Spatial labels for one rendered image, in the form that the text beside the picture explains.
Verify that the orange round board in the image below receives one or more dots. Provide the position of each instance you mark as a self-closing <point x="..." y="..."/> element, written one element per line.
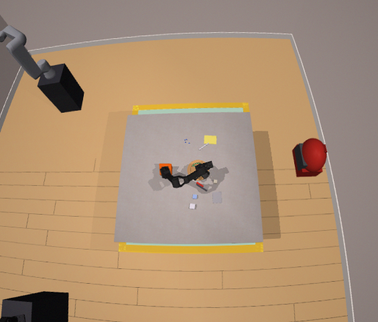
<point x="191" y="168"/>

